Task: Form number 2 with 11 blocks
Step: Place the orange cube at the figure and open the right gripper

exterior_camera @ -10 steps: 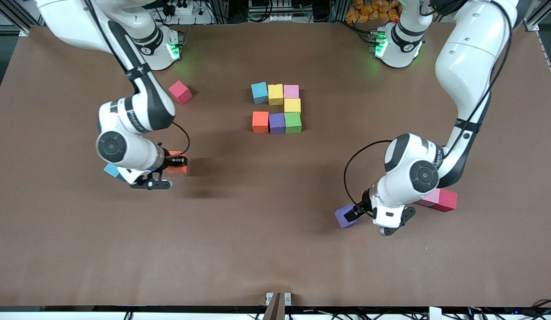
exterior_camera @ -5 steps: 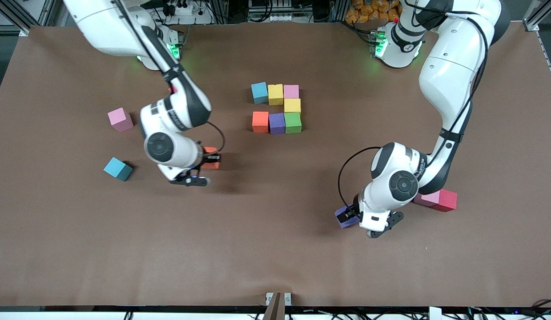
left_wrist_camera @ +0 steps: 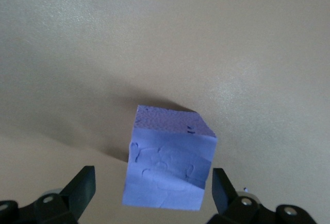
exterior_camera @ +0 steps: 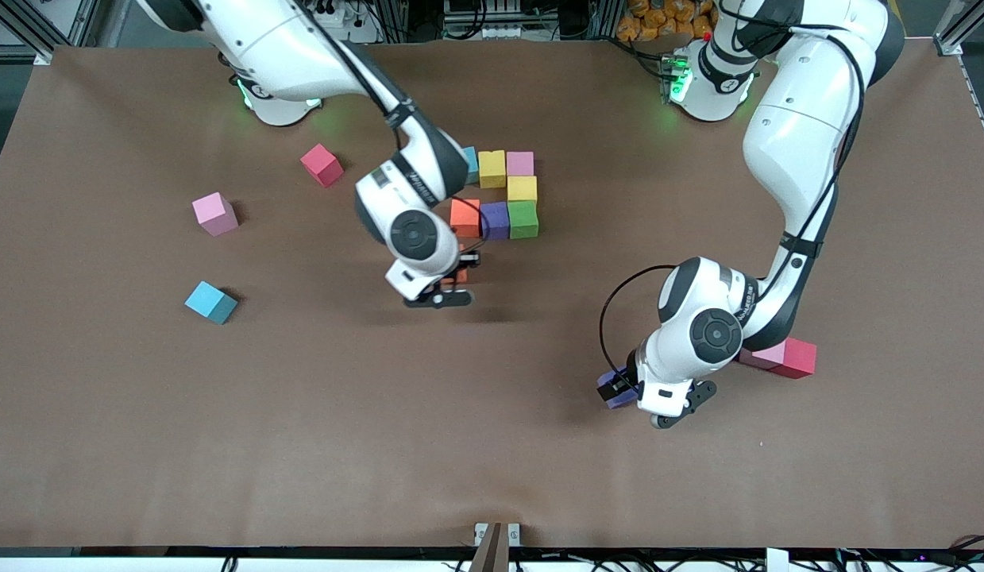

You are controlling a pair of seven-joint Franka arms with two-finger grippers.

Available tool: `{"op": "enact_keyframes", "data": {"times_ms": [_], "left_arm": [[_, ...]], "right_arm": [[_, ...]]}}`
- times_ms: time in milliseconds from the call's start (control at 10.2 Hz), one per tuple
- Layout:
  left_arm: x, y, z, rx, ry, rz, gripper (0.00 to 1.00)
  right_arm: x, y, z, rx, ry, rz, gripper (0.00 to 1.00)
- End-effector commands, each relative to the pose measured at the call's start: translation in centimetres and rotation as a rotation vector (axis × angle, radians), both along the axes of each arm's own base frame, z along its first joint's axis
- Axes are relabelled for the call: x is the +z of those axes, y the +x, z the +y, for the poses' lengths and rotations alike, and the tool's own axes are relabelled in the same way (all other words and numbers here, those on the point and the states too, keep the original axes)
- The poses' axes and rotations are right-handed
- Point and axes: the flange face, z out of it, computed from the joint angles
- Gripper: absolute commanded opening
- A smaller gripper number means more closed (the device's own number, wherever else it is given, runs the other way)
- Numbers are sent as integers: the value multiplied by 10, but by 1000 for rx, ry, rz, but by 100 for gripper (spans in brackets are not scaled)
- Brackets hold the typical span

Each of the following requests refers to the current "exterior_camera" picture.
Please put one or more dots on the small white box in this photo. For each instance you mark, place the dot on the small white box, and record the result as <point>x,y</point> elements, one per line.
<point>777,560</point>

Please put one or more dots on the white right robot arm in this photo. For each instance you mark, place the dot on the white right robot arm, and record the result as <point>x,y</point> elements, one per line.
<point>380,199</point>

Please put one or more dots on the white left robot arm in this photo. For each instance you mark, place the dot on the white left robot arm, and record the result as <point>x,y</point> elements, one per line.
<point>682,349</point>

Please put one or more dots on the bag of orange items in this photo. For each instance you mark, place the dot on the bag of orange items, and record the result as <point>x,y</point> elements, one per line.
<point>658,20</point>

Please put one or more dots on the blue foam block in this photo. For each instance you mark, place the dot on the blue foam block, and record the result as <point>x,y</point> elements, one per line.
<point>210,301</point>
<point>472,163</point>

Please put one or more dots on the orange foam block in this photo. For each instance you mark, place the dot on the orange foam block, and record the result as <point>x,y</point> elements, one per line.
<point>464,218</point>
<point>456,276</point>

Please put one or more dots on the purple foam block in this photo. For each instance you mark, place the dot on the purple foam block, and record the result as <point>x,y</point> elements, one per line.
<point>621,401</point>
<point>495,220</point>

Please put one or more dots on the white power strip with plugs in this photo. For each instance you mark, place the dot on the white power strip with plugs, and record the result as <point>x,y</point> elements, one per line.
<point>356,20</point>

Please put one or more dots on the yellow foam block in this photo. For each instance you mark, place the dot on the yellow foam block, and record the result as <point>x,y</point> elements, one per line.
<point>492,167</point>
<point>522,188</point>

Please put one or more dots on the white slotted power strip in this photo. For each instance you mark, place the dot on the white slotted power strip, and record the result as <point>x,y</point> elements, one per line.
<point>492,32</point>

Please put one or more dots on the brown camera mount with bracket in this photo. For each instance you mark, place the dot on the brown camera mount with bracket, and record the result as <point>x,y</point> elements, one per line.
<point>492,552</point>

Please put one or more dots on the green foam block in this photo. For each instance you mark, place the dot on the green foam block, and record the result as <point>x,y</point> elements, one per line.
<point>522,220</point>

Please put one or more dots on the brown table cover sheet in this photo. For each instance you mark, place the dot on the brown table cover sheet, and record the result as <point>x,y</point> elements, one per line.
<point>492,461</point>

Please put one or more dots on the red foam block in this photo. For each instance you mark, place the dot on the red foam block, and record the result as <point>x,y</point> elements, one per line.
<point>321,164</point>
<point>797,359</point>

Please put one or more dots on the silver perforated edge rail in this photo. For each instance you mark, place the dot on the silver perforated edge rail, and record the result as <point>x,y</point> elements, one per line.
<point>980,107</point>

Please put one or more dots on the pink foam block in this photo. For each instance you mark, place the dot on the pink foam block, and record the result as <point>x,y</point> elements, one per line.
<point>214,213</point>
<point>520,163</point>
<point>765,359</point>

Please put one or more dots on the aluminium frame profile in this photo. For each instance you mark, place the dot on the aluminium frame profile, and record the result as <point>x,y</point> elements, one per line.
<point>956,32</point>
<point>35,40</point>

